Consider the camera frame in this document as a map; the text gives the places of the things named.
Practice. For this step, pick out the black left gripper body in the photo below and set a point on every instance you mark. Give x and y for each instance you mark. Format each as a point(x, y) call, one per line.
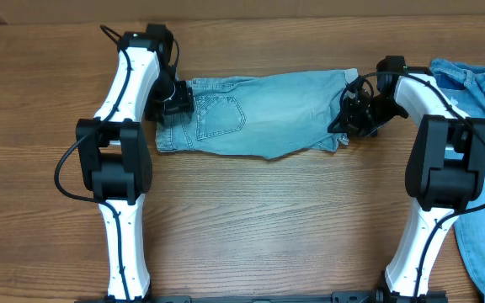
point(170, 97)

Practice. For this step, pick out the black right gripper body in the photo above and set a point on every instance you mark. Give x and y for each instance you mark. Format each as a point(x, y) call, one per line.
point(353, 114)

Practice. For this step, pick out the light blue denim shorts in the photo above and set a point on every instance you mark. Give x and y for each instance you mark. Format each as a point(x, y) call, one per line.
point(265, 117)

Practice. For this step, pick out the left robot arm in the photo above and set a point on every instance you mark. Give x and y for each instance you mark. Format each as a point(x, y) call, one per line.
point(114, 155)

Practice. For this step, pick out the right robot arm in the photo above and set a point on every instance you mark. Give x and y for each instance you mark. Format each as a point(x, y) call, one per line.
point(445, 170)

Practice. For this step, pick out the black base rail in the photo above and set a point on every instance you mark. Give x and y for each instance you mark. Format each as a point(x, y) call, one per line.
point(263, 298)

